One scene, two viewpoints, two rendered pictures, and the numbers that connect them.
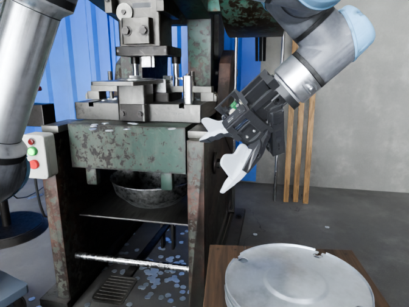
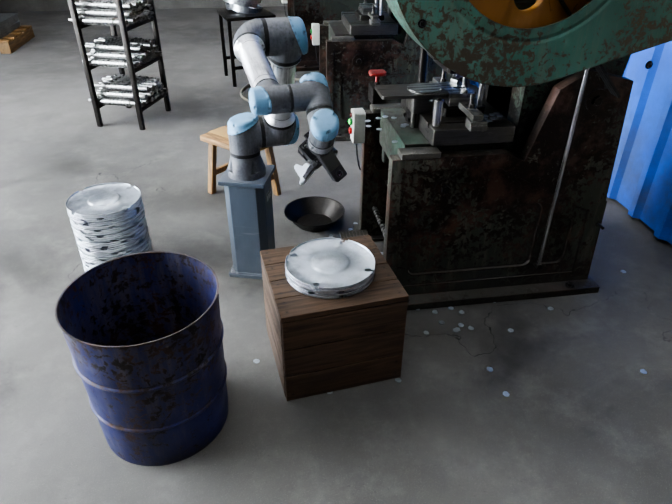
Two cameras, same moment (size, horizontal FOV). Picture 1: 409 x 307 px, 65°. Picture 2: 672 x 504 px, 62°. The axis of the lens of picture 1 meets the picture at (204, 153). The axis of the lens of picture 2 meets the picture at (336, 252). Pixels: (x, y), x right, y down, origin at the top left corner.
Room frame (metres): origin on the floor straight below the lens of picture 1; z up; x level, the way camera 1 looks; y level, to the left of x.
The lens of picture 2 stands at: (0.07, -1.59, 1.39)
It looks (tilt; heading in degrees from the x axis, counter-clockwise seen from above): 33 degrees down; 69
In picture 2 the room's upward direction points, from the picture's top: straight up
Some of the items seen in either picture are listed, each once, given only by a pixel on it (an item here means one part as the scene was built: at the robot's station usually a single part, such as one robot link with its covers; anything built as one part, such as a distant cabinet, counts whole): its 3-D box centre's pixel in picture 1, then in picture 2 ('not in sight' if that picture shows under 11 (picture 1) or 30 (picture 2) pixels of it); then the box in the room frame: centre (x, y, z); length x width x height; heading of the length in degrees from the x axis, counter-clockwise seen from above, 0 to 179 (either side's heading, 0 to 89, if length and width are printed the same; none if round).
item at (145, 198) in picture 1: (154, 186); not in sight; (1.22, 0.20, 0.36); 0.34 x 0.34 x 0.10
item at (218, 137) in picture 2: not in sight; (242, 165); (0.56, 1.14, 0.16); 0.34 x 0.24 x 0.34; 122
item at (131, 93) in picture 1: (131, 100); (410, 106); (1.05, 0.24, 0.72); 0.25 x 0.14 x 0.14; 168
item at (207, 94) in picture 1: (195, 86); (472, 108); (1.18, 0.03, 0.76); 0.17 x 0.06 x 0.10; 78
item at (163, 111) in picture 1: (151, 107); (453, 114); (1.22, 0.20, 0.68); 0.45 x 0.30 x 0.06; 78
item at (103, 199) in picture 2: not in sight; (104, 198); (-0.11, 0.65, 0.32); 0.29 x 0.29 x 0.01
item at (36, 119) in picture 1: (38, 130); (376, 105); (1.06, 0.55, 0.62); 0.10 x 0.06 x 0.20; 78
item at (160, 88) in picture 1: (150, 84); (454, 93); (1.21, 0.20, 0.76); 0.15 x 0.09 x 0.05; 78
